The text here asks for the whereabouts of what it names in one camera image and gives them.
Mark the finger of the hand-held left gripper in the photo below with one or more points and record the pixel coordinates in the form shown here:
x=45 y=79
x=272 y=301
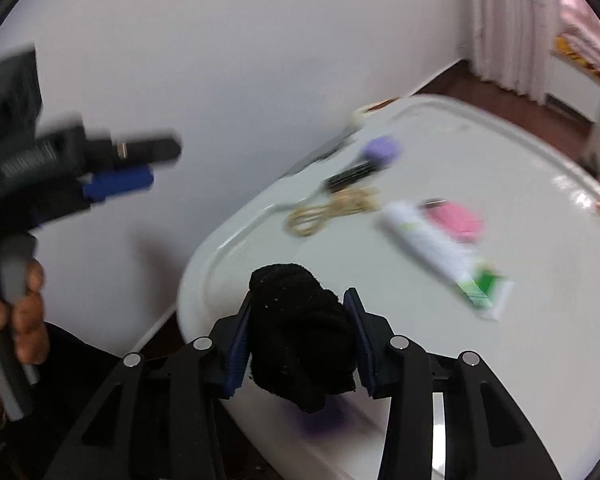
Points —
x=120 y=184
x=150 y=147

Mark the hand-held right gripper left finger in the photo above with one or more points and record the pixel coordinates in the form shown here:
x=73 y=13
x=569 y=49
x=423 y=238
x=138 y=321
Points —
x=239 y=355

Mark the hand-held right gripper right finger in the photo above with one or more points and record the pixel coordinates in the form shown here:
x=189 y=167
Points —
x=364 y=345

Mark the black sock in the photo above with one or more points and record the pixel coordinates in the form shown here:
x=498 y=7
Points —
x=300 y=330

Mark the person's left hand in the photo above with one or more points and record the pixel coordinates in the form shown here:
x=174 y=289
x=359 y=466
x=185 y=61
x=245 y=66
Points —
x=30 y=325

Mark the white tube with green end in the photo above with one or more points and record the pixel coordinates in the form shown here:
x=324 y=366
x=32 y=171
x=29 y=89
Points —
x=430 y=245

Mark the purple black hairbrush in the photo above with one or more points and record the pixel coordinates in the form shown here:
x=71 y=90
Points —
x=352 y=176

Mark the small purple case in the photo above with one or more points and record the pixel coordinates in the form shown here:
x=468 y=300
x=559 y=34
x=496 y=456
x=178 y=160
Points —
x=380 y=147

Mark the cream and brown bag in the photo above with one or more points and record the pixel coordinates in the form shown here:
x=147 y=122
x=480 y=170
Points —
x=366 y=112

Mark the pink curtain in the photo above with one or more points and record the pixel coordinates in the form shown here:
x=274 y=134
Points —
x=510 y=25

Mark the yellow patterned cloth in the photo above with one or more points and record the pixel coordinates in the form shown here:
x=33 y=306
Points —
x=580 y=57

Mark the folded pink quilt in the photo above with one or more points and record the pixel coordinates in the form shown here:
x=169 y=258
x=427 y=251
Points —
x=587 y=15

